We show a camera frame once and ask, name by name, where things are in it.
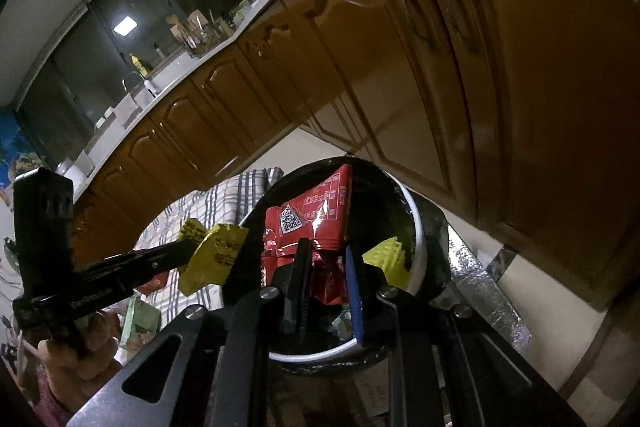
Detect green drink carton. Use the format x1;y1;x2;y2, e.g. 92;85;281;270
119;294;162;352

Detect yellow snack wrapper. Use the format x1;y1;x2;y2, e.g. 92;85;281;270
178;218;248;297

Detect yellow foam fruit net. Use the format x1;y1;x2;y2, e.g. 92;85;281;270
362;236;410;291

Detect red sauce packet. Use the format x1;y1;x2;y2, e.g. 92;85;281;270
262;165;352;306

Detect kitchen faucet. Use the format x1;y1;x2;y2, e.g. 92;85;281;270
122;72;144;94

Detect white trash bin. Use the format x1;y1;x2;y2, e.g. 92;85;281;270
221;156;450;372

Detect person left hand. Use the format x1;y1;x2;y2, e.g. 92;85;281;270
38;311;122;413

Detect plaid tablecloth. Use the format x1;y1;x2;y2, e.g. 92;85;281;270
134;167;284;327

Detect yellow dish soap bottle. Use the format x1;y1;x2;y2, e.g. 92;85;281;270
129;53;151;78

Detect utensil drying rack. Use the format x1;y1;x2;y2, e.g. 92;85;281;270
166;10;234;57

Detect wooden lower cabinets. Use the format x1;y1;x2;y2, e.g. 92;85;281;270
72;0;639;308

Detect beach wall poster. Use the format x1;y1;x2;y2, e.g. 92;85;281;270
0;107;44;209

